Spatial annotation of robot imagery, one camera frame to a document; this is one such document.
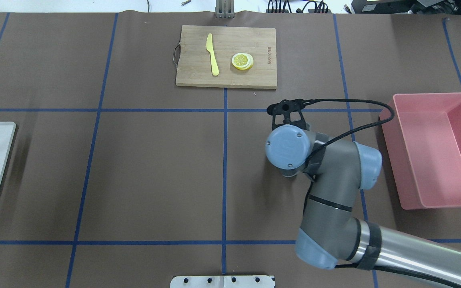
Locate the yellow lemon slice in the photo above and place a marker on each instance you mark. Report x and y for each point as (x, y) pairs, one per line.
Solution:
(242, 61)

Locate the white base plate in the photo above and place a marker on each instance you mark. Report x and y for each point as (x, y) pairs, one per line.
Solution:
(224, 281)

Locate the wooden cutting board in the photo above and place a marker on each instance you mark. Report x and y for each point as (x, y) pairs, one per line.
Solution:
(194, 63)

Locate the aluminium frame post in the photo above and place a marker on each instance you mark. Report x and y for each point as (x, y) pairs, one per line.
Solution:
(225, 9)

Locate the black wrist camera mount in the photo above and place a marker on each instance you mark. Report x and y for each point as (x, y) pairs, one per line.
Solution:
(291, 110)

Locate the metal cutting board handle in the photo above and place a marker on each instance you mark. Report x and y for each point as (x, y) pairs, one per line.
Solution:
(176, 55)

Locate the pink plastic bin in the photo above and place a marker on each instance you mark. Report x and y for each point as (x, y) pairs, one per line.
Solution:
(424, 147)

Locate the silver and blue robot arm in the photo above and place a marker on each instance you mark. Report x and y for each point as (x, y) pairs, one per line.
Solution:
(329, 237)

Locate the yellow plastic knife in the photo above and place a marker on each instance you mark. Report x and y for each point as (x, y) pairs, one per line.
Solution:
(210, 48)

